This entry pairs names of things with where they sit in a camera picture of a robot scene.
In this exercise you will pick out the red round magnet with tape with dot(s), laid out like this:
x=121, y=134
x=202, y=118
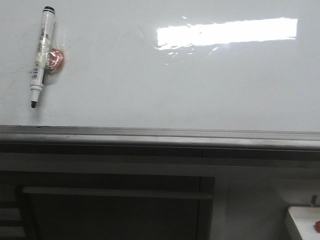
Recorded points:
x=54, y=58

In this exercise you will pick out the white whiteboard marker pen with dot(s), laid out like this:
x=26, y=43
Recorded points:
x=42, y=54

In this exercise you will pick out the large white whiteboard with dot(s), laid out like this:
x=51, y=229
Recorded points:
x=250, y=65

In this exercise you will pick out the grey aluminium whiteboard tray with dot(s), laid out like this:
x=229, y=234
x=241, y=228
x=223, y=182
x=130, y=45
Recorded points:
x=251, y=144

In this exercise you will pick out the dark cabinet with white bar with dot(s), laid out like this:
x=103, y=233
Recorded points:
x=79, y=206

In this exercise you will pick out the white box with red button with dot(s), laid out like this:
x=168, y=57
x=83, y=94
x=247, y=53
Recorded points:
x=303, y=222

